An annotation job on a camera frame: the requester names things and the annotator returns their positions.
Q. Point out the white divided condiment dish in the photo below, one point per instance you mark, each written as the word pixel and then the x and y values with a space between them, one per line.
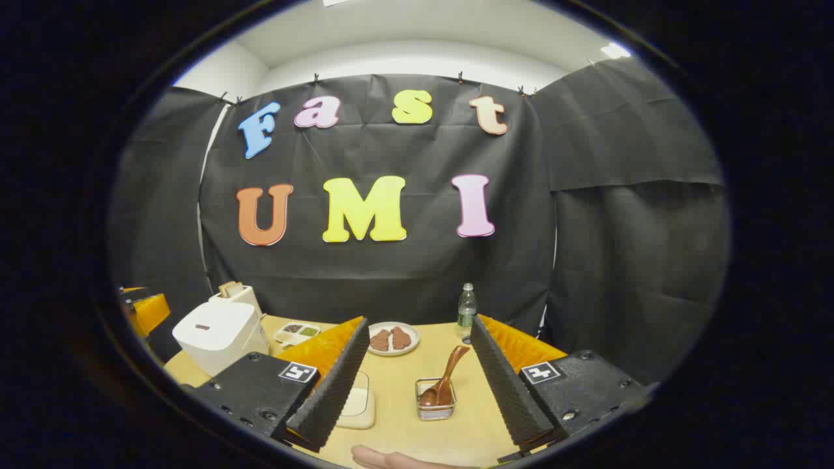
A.
pixel 296 333

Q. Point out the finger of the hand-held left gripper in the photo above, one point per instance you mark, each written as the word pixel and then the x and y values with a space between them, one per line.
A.
pixel 151 314

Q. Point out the brown meat piece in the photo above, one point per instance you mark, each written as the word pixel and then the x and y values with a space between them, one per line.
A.
pixel 380 341
pixel 400 338

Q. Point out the white rice cooker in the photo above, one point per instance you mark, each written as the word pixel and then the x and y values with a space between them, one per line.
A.
pixel 215 332

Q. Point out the toast slice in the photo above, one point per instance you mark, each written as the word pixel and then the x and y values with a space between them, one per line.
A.
pixel 229 288

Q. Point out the ceiling light panel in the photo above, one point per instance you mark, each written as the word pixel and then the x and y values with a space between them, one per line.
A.
pixel 335 2
pixel 615 51

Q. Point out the clear plastic water bottle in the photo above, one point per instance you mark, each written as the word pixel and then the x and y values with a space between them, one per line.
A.
pixel 466 312

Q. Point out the white round plate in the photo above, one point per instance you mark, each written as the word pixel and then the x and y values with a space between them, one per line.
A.
pixel 417 339

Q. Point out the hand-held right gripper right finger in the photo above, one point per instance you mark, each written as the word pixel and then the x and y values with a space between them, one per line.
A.
pixel 502 384

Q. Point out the clear rice container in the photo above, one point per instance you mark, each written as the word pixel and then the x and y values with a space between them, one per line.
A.
pixel 358 404

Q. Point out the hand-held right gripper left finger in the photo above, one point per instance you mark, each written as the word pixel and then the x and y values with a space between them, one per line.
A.
pixel 332 391

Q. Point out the brown wooden spoon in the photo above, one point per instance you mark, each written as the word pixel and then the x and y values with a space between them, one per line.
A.
pixel 449 371

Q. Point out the black backdrop cloth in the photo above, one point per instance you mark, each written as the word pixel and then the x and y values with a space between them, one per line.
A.
pixel 404 273

